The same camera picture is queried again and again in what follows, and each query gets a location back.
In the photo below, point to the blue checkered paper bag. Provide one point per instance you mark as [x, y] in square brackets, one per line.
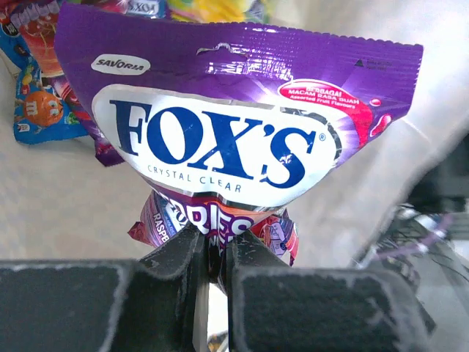
[59, 201]

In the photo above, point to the purple Fox's berries candy bag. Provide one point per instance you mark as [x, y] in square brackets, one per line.
[230, 122]

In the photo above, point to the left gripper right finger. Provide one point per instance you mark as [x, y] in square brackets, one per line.
[275, 307]

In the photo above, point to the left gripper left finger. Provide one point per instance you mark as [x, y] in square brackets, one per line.
[103, 305]

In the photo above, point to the yellow green candy wrapper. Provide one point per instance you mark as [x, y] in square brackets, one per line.
[221, 11]

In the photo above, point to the M&M's candy bag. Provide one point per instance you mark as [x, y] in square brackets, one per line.
[40, 115]

